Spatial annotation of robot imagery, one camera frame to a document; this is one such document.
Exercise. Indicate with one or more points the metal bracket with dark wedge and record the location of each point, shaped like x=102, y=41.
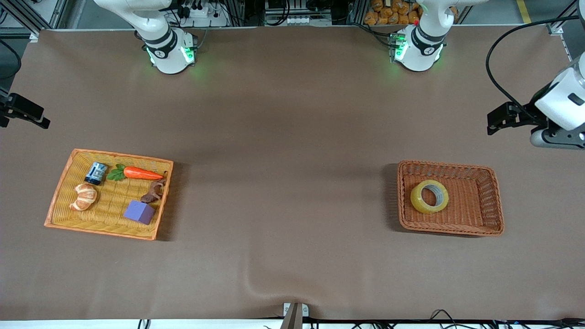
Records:
x=295, y=315

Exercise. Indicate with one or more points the brown wicker basket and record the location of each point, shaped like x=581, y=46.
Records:
x=470, y=205

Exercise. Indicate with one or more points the toy croissant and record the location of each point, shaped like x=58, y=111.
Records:
x=83, y=197

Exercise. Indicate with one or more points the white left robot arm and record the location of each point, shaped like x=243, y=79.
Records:
x=422, y=52

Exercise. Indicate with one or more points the yellow packing tape roll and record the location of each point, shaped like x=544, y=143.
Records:
x=417, y=201

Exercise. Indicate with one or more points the purple foam block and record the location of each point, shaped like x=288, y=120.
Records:
x=139, y=212

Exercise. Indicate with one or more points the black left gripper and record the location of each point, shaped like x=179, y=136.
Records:
x=525, y=116

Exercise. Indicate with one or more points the white power strip with plugs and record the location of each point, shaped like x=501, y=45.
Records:
x=205, y=13

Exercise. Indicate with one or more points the brown toy animal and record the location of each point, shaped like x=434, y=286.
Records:
x=153, y=194

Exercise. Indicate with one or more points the white flat power strip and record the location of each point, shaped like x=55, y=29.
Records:
x=308, y=20

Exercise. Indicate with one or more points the brown table cover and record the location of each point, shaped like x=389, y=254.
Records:
x=292, y=137

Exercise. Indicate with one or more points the aluminium frame post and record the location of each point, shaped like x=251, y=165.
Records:
x=41, y=16
x=562, y=25

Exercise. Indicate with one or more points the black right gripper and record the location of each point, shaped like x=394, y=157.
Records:
x=13, y=107

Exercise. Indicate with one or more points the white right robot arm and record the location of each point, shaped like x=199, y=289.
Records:
x=167, y=55

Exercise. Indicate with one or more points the orange toy carrot green leaves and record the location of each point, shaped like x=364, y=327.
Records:
x=141, y=173

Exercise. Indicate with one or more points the bag of orange buns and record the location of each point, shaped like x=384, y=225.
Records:
x=388, y=13

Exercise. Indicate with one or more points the yellow woven tray orange rim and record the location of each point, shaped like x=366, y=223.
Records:
x=68, y=214

